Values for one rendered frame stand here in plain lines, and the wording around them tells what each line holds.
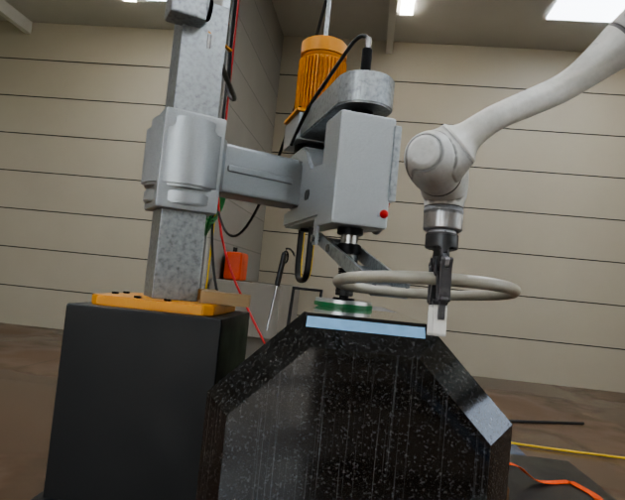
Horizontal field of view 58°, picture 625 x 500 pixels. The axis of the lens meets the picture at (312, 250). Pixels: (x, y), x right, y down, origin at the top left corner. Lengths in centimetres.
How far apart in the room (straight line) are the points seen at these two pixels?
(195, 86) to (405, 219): 484
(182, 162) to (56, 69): 630
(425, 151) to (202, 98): 153
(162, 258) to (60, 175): 585
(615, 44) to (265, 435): 119
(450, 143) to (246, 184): 152
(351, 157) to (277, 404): 99
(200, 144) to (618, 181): 601
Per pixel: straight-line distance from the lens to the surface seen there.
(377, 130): 215
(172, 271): 241
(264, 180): 260
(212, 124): 246
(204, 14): 254
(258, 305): 484
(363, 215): 208
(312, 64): 290
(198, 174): 238
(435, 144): 114
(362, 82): 216
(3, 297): 842
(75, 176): 807
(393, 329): 152
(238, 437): 152
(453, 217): 131
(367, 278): 136
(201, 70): 256
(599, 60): 140
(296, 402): 149
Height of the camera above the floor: 91
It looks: 3 degrees up
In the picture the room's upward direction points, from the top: 6 degrees clockwise
